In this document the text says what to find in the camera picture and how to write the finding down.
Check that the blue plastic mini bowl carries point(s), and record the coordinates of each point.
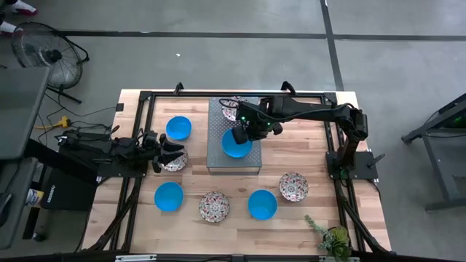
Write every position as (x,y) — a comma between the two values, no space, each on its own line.
(169,196)
(236,151)
(178,128)
(262,204)

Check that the black aluminium table frame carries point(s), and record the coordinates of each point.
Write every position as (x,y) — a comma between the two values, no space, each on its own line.
(167,94)

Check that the floral patterned mini bowl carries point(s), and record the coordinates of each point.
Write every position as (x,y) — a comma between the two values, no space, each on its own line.
(228,112)
(178,165)
(293,186)
(214,206)

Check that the person's foot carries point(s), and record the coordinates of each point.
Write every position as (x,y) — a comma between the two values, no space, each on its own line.
(7,28)
(23,7)

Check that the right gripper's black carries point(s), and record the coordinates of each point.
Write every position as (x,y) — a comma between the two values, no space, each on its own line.
(260,131)

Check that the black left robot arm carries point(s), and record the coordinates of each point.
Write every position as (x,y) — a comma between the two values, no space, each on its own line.
(91,145)

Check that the black floor fan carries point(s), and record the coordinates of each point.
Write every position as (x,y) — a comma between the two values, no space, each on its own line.
(54,55)

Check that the silver frame bracket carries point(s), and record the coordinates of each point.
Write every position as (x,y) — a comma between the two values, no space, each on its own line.
(327,259)
(134,258)

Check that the yellow labelled can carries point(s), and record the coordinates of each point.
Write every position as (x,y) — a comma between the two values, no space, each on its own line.
(34,197)

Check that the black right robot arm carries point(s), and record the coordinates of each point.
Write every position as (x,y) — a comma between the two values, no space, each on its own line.
(309,109)

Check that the black box with white lettering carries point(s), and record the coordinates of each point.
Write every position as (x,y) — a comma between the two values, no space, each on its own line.
(69,193)

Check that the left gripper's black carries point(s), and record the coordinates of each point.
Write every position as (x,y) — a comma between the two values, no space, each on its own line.
(154,153)

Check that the grey desk top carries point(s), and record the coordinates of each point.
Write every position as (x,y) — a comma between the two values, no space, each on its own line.
(18,174)
(22,109)

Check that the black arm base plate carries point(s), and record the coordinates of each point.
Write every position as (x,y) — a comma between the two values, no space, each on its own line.
(364,165)
(120,173)

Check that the small green potted plant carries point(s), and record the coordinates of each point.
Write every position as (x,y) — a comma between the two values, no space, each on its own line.
(336,242)

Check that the small black square box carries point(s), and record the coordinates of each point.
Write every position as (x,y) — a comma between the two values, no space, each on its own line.
(119,107)

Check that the grey perforated metal riser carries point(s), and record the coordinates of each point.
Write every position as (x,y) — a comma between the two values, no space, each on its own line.
(218,160)

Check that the dark grey metal stand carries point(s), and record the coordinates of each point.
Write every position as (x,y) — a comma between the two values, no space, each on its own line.
(438,171)

